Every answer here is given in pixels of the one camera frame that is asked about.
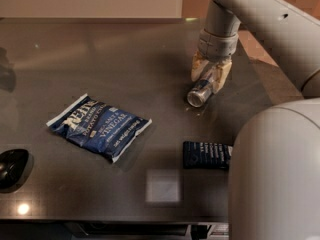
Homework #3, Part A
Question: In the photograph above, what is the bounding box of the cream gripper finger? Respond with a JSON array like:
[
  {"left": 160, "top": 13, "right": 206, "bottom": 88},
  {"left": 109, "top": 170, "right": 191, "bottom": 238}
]
[
  {"left": 210, "top": 59, "right": 232, "bottom": 94},
  {"left": 191, "top": 51, "right": 209, "bottom": 82}
]

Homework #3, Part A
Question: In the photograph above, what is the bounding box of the silver blue redbull can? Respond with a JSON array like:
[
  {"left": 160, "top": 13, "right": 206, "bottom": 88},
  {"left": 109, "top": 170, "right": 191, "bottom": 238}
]
[{"left": 187, "top": 79, "right": 213, "bottom": 108}]

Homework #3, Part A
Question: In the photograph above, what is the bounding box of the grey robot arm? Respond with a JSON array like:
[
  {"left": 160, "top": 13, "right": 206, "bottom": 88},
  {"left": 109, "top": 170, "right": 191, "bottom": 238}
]
[{"left": 198, "top": 0, "right": 320, "bottom": 240}]

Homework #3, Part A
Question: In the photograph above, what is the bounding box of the dark blue snack bar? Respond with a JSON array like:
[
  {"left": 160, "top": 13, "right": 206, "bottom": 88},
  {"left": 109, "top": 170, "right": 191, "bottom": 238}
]
[{"left": 183, "top": 141, "right": 233, "bottom": 169}]

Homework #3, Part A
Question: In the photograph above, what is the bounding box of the blue potato chips bag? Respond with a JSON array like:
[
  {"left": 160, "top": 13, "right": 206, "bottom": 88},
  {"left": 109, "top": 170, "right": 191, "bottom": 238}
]
[{"left": 46, "top": 94, "right": 152, "bottom": 163}]

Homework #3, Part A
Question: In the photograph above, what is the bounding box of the black rounded object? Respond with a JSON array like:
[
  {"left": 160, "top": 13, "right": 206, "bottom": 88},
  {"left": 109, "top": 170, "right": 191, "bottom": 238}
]
[{"left": 0, "top": 149, "right": 29, "bottom": 190}]

